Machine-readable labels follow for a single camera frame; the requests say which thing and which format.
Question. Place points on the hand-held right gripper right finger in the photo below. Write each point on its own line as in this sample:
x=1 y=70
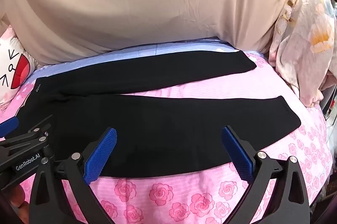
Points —
x=237 y=154

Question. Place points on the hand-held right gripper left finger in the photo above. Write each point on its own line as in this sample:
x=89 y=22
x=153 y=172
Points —
x=101 y=154

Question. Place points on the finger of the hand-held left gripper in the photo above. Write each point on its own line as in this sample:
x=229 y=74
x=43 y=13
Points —
x=9 y=126
x=29 y=138

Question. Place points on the black pants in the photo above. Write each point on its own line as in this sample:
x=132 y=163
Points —
x=158 y=134

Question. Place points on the person's left hand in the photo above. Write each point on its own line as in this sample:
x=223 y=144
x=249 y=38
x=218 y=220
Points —
x=19 y=203

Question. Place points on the white cartoon face pillow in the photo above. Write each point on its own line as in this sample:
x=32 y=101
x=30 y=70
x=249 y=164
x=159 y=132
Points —
x=13 y=66

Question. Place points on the pink floral bed sheet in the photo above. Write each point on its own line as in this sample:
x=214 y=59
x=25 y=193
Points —
x=184 y=200

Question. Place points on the dark object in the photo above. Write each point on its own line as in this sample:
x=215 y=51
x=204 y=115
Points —
x=327 y=100

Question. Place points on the pale floral quilt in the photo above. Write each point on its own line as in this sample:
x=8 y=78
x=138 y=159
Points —
x=302 y=42

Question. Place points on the beige cloth cover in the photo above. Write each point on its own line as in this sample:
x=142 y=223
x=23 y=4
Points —
x=144 y=2

